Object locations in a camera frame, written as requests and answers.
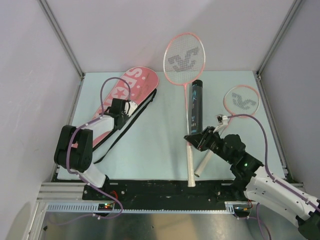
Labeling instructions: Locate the left aluminium frame post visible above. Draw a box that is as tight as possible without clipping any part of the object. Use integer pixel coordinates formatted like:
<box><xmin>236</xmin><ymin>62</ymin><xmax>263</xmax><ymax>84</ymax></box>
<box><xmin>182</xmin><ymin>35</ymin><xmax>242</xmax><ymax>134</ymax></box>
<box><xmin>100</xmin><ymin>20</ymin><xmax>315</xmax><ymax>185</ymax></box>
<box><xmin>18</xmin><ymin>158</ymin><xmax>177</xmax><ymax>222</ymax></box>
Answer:
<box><xmin>37</xmin><ymin>0</ymin><xmax>85</xmax><ymax>81</ymax></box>

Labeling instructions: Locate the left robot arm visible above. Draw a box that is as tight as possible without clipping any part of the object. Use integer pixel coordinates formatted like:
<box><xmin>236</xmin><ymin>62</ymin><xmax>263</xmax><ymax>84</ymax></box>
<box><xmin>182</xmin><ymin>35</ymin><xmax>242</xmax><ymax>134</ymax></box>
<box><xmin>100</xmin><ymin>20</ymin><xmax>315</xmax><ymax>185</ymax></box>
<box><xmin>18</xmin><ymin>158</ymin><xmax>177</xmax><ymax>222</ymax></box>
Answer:
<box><xmin>54</xmin><ymin>98</ymin><xmax>138</xmax><ymax>200</ymax></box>

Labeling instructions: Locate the aluminium frame post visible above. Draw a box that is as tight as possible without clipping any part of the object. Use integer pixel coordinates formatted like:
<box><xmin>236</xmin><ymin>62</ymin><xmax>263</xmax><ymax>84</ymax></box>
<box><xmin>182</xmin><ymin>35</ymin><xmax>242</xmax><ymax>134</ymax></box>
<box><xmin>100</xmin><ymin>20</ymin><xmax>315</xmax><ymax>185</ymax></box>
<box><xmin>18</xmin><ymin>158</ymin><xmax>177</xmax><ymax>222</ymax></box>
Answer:
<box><xmin>37</xmin><ymin>0</ymin><xmax>85</xmax><ymax>81</ymax></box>
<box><xmin>256</xmin><ymin>0</ymin><xmax>305</xmax><ymax>81</ymax></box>

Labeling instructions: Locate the black shuttlecock tube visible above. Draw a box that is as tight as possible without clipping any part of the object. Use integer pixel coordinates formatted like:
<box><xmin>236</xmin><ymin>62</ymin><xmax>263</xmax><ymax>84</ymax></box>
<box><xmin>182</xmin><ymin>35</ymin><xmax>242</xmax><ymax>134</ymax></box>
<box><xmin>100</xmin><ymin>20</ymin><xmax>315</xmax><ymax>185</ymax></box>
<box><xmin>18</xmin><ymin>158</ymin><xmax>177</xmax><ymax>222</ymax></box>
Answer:
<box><xmin>189</xmin><ymin>79</ymin><xmax>203</xmax><ymax>134</ymax></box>

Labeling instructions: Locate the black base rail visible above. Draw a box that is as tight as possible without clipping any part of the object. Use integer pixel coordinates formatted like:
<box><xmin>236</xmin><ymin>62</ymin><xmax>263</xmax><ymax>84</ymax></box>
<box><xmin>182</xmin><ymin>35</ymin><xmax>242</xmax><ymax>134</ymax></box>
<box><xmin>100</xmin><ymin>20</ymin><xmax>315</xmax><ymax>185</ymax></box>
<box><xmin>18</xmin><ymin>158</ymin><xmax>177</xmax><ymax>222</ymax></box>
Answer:
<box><xmin>82</xmin><ymin>178</ymin><xmax>251</xmax><ymax>211</ymax></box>

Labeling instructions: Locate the pink badminton racket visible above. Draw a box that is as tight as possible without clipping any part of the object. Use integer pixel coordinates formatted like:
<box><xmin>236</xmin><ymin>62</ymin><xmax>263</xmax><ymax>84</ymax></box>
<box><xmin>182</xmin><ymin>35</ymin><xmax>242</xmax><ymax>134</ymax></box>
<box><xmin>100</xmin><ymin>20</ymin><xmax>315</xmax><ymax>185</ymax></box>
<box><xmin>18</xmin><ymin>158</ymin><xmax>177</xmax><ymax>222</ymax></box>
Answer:
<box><xmin>163</xmin><ymin>32</ymin><xmax>206</xmax><ymax>188</ymax></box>
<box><xmin>194</xmin><ymin>84</ymin><xmax>261</xmax><ymax>178</ymax></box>

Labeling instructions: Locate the right aluminium frame post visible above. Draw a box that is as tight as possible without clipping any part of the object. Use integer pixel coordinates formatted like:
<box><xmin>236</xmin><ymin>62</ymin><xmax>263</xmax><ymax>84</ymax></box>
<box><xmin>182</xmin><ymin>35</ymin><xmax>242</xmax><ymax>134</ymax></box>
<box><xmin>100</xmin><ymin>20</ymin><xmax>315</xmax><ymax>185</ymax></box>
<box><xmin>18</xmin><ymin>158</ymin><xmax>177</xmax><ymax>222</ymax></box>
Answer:
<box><xmin>256</xmin><ymin>0</ymin><xmax>305</xmax><ymax>81</ymax></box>

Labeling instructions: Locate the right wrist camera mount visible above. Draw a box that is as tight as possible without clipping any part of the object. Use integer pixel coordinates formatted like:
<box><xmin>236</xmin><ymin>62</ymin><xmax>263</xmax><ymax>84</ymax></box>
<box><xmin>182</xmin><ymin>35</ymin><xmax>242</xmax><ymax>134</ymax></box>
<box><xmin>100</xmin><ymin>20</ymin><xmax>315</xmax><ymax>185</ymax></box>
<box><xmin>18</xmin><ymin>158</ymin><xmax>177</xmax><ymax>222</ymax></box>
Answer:
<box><xmin>213</xmin><ymin>114</ymin><xmax>230</xmax><ymax>133</ymax></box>

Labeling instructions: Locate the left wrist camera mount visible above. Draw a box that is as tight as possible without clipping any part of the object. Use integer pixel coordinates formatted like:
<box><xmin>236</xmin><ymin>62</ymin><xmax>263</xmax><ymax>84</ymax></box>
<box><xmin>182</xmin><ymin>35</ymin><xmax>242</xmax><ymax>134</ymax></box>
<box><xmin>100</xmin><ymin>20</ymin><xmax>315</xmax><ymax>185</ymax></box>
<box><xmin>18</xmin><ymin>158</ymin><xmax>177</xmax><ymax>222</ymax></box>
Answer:
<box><xmin>124</xmin><ymin>101</ymin><xmax>138</xmax><ymax>117</ymax></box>

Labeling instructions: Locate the pink racket cover bag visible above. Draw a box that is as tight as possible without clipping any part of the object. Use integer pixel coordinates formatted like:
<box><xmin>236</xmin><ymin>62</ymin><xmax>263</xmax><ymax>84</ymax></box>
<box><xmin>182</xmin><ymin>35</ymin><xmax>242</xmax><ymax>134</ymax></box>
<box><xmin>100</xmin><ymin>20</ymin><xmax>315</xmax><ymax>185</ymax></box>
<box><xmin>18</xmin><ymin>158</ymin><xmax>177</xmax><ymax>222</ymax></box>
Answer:
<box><xmin>93</xmin><ymin>66</ymin><xmax>159</xmax><ymax>164</ymax></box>

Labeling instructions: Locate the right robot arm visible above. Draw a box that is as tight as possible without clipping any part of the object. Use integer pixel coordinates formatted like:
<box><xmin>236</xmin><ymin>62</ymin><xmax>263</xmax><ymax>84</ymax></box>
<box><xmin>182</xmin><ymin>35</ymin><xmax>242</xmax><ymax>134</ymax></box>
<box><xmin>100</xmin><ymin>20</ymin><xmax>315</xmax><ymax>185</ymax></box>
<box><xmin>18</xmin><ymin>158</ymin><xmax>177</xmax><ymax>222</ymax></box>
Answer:
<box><xmin>184</xmin><ymin>127</ymin><xmax>320</xmax><ymax>240</ymax></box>

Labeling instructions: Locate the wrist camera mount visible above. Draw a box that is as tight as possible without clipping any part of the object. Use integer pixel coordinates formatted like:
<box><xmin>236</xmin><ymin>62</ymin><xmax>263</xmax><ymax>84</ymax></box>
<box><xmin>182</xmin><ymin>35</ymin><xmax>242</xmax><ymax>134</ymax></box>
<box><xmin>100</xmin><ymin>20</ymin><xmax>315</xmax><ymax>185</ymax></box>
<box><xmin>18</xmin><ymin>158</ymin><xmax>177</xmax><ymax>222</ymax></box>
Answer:
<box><xmin>213</xmin><ymin>114</ymin><xmax>230</xmax><ymax>133</ymax></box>
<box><xmin>124</xmin><ymin>101</ymin><xmax>138</xmax><ymax>117</ymax></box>

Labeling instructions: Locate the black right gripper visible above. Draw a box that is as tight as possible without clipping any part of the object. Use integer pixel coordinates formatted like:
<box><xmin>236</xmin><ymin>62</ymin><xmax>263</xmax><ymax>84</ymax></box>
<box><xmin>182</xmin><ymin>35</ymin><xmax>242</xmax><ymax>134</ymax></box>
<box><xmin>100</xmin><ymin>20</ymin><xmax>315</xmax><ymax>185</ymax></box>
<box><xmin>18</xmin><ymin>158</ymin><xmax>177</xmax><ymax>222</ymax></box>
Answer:
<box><xmin>184</xmin><ymin>126</ymin><xmax>234</xmax><ymax>164</ymax></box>

